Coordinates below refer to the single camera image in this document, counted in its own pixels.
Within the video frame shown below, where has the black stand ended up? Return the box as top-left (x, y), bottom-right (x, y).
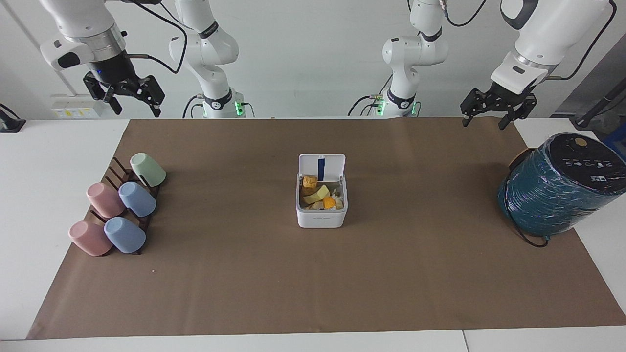
top-left (0, 103), bottom-right (26, 133)
top-left (571, 87), bottom-right (626, 131)

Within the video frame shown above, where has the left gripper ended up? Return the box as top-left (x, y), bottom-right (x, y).
top-left (459, 81), bottom-right (539, 131)

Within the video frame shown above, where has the white wall socket strip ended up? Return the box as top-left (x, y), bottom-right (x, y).
top-left (51, 96), bottom-right (107, 119)

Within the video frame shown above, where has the brown wooden cup rack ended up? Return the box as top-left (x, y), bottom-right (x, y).
top-left (89, 156), bottom-right (168, 256)

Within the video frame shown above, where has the yellow trash piece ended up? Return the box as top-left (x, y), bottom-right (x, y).
top-left (303, 184), bottom-right (331, 205)

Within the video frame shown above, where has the white trash can with lid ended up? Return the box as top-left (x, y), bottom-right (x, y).
top-left (295, 153), bottom-right (349, 229)

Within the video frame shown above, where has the blue cup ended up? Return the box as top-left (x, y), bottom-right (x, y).
top-left (103, 216), bottom-right (147, 255)
top-left (118, 181), bottom-right (157, 218)

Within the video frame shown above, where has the teal cord spool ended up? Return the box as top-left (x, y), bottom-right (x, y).
top-left (497, 132), bottom-right (626, 239)

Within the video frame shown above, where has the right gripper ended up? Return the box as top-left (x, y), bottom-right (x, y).
top-left (83, 52), bottom-right (165, 118)

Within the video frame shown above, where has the black cord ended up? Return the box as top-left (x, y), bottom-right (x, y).
top-left (508, 210), bottom-right (551, 249)

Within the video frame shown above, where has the black cable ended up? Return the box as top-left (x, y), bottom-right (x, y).
top-left (117, 0), bottom-right (189, 75)
top-left (347, 72), bottom-right (395, 117)
top-left (182, 94), bottom-right (205, 119)
top-left (442, 0), bottom-right (489, 28)
top-left (546, 0), bottom-right (618, 82)

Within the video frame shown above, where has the pink cup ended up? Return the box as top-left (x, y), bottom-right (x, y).
top-left (68, 220), bottom-right (113, 257)
top-left (86, 182), bottom-right (126, 219)

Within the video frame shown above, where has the green cup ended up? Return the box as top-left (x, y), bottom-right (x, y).
top-left (130, 152), bottom-right (167, 188)

